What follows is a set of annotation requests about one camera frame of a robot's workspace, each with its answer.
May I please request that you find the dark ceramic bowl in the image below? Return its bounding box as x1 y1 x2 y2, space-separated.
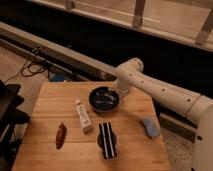
89 86 119 112

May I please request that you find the white tube with cap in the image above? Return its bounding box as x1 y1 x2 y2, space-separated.
76 100 93 133

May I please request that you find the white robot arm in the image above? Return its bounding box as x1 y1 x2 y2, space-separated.
113 58 213 171

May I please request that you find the black cable on floor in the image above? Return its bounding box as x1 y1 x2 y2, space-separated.
4 49 51 84

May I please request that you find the blue object on floor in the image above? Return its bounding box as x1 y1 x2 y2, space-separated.
50 74 66 82

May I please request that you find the black chair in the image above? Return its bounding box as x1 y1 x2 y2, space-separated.
0 80 30 167

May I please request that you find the metal floor rail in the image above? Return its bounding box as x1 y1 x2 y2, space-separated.
0 21 213 134

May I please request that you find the black white striped object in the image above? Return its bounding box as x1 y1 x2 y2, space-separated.
97 122 117 159

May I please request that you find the blue sponge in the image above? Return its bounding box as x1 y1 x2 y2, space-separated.
142 118 160 138

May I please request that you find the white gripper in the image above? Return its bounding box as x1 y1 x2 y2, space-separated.
110 82 130 98

